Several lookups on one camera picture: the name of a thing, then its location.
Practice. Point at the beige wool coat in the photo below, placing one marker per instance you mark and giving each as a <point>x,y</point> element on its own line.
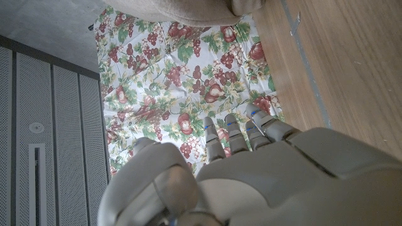
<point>188,11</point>

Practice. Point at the white linear ceiling vent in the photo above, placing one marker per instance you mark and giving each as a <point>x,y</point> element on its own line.
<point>42,188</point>

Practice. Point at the floral fruit print backdrop cloth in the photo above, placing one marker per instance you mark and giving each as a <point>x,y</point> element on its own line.
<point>163,88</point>

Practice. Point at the round white ceiling sensor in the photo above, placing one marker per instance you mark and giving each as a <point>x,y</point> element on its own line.
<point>36,127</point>

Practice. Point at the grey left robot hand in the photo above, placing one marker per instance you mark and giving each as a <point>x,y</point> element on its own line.
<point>282,182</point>

